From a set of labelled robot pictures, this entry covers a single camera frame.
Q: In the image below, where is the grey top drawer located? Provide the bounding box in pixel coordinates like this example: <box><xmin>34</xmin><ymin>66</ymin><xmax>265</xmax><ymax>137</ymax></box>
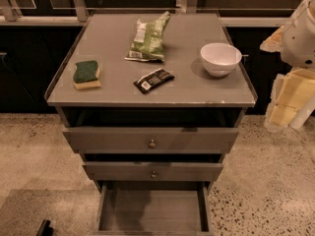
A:
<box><xmin>63</xmin><ymin>127</ymin><xmax>238</xmax><ymax>154</ymax></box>

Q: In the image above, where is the green yellow sponge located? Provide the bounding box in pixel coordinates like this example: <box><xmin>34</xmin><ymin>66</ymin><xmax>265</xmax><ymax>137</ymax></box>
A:
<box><xmin>73</xmin><ymin>60</ymin><xmax>100</xmax><ymax>89</ymax></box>

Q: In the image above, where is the grey open bottom drawer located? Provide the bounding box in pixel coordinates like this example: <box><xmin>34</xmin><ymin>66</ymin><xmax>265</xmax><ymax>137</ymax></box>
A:
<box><xmin>94</xmin><ymin>182</ymin><xmax>214</xmax><ymax>236</ymax></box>

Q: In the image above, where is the metal railing frame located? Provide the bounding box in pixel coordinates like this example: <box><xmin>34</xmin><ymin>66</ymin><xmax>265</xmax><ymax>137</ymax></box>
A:
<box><xmin>0</xmin><ymin>0</ymin><xmax>302</xmax><ymax>27</ymax></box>

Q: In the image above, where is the grey drawer cabinet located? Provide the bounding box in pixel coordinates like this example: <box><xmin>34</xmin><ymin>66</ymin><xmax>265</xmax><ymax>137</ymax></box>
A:
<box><xmin>43</xmin><ymin>13</ymin><xmax>258</xmax><ymax>236</ymax></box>

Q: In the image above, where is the green chip bag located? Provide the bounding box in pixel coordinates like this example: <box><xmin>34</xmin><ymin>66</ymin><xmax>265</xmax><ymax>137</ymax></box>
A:
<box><xmin>125</xmin><ymin>12</ymin><xmax>171</xmax><ymax>62</ymax></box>

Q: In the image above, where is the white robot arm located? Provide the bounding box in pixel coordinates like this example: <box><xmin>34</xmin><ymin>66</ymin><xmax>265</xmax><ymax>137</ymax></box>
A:
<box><xmin>260</xmin><ymin>0</ymin><xmax>315</xmax><ymax>133</ymax></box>

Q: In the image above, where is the black rxbar chocolate wrapper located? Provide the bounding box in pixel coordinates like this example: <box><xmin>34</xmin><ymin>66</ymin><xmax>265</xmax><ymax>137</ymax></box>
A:
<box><xmin>133</xmin><ymin>68</ymin><xmax>174</xmax><ymax>93</ymax></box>

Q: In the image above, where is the black object on floor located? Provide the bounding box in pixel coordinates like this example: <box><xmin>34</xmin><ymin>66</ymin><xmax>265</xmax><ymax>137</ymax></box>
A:
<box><xmin>35</xmin><ymin>219</ymin><xmax>53</xmax><ymax>236</ymax></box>

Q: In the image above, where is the grey middle drawer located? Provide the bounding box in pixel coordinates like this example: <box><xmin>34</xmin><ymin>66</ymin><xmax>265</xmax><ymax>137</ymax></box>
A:
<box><xmin>83</xmin><ymin>162</ymin><xmax>222</xmax><ymax>181</ymax></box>

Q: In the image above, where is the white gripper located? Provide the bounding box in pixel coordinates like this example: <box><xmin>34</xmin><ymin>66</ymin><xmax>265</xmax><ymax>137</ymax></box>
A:
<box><xmin>260</xmin><ymin>15</ymin><xmax>315</xmax><ymax>133</ymax></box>

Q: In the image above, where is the brass top drawer knob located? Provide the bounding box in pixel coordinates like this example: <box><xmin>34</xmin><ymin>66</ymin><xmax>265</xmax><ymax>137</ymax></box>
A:
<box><xmin>149</xmin><ymin>140</ymin><xmax>157</xmax><ymax>148</ymax></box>

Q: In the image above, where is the white bowl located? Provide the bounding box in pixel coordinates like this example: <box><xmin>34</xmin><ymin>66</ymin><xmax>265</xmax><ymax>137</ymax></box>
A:
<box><xmin>200</xmin><ymin>43</ymin><xmax>242</xmax><ymax>77</ymax></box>

